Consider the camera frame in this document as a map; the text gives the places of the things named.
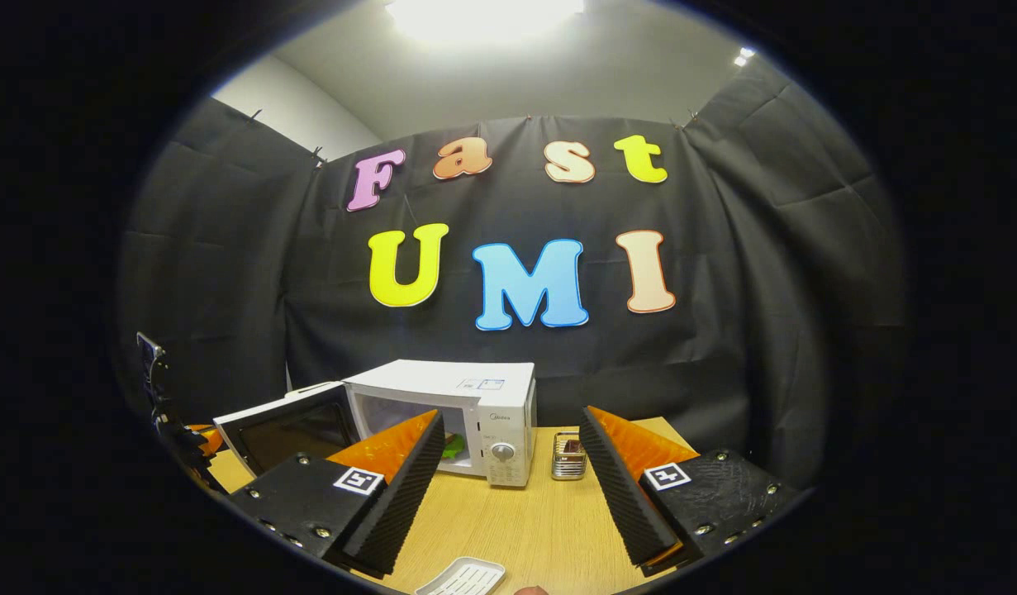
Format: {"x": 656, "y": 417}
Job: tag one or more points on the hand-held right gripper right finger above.
{"x": 622, "y": 496}

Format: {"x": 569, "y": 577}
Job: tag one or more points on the white microwave oven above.
{"x": 450, "y": 382}

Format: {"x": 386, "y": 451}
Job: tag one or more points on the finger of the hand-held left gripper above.
{"x": 206, "y": 438}

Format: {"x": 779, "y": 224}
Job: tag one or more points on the sandwich with lettuce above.
{"x": 453, "y": 446}

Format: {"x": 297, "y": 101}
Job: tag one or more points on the black backdrop cloth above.
{"x": 764, "y": 289}

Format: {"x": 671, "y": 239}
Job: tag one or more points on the metal utensil holder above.
{"x": 567, "y": 463}

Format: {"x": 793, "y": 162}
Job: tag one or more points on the large ceiling light panel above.
{"x": 483, "y": 16}

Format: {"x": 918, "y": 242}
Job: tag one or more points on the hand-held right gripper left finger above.
{"x": 405, "y": 487}

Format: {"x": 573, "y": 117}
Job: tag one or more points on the small ceiling light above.
{"x": 743, "y": 56}

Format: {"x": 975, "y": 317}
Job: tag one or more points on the white plastic tray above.
{"x": 463, "y": 577}

